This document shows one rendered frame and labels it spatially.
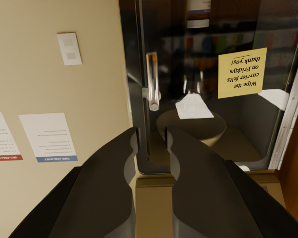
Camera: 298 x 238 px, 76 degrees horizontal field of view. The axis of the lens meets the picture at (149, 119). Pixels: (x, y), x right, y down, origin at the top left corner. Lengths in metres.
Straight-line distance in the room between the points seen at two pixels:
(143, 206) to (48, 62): 0.66
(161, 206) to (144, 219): 0.04
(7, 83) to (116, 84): 0.45
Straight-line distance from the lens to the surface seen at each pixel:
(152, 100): 0.30
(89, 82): 0.84
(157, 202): 0.46
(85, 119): 0.91
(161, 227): 0.46
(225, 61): 0.35
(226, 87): 0.37
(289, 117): 0.45
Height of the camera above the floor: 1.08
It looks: 27 degrees up
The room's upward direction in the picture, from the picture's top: 176 degrees clockwise
